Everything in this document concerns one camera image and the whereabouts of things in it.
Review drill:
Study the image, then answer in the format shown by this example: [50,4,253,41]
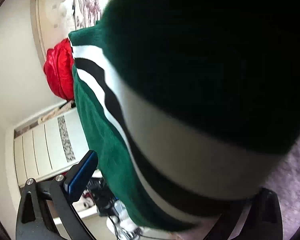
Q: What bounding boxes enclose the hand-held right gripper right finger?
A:
[207,187,283,240]

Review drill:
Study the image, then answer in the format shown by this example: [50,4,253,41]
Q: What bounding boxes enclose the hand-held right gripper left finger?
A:
[16,150,99,240]

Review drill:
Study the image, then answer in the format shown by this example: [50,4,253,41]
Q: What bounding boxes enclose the green and cream varsity jacket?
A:
[68,0,300,233]

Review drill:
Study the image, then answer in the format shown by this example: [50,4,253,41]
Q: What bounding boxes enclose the hanging beige clothes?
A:
[37,100,77,124]

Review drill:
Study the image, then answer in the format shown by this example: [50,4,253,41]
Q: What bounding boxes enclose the white wardrobe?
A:
[14,107,90,188]

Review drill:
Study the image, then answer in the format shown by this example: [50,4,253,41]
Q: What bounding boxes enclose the red quilt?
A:
[43,38,75,100]

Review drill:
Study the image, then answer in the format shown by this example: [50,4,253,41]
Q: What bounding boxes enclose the white pillow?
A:
[58,0,77,35]

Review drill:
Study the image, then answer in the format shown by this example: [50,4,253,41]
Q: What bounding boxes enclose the beige bed headboard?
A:
[30,0,74,65]

